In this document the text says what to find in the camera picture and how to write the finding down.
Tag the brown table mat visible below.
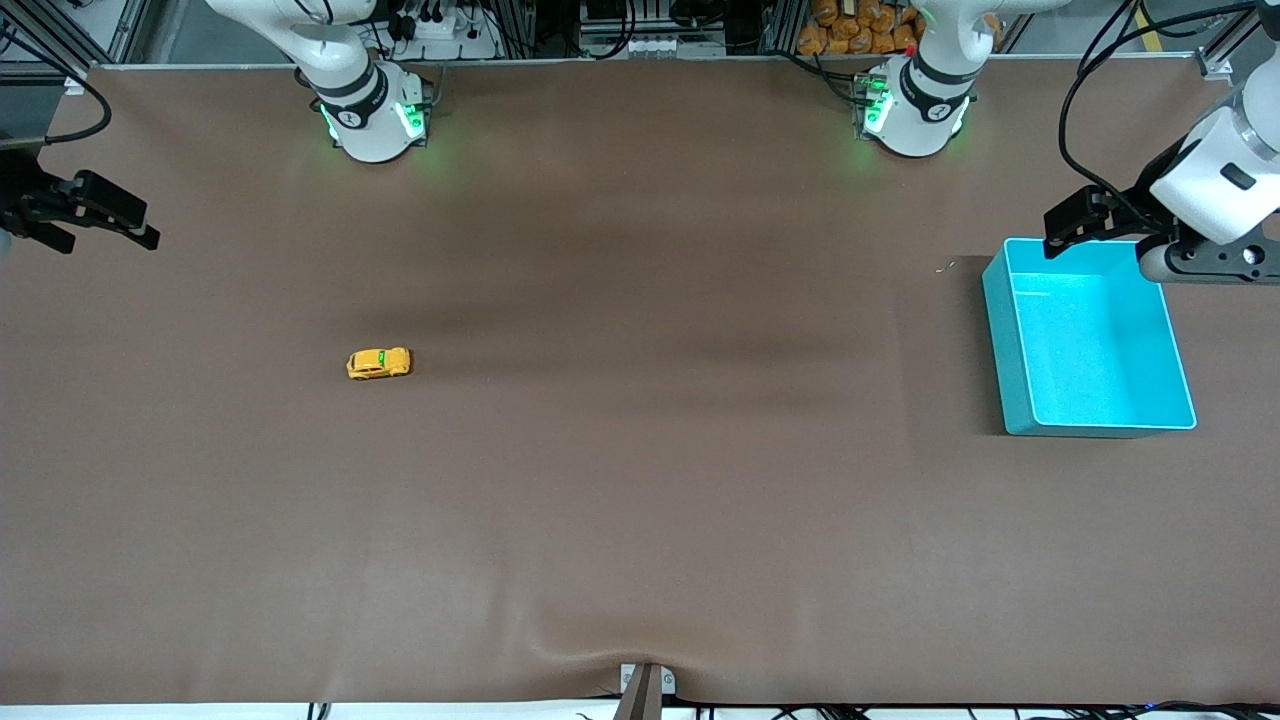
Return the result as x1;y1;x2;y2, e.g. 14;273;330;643
0;55;1280;706

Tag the pile of orange objects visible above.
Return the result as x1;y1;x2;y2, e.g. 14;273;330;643
796;0;923;57

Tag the aluminium frame post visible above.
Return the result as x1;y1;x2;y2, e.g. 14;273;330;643
498;0;541;59
760;0;806;56

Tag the teal plastic bin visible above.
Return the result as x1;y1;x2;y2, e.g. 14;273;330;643
982;237;1198;439

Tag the yellow toy beetle car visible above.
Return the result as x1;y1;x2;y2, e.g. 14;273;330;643
346;347;412;382

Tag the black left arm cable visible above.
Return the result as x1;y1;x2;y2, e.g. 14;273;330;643
1058;0;1280;201

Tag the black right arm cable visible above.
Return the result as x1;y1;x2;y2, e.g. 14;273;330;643
0;28;113;147

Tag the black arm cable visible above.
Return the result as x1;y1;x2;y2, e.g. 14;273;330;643
0;28;113;147
1058;0;1280;201

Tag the white power strip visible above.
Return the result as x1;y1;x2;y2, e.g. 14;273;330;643
385;0;503;63

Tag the grey bracket with brown post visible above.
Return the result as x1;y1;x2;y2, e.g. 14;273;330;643
612;662;677;720

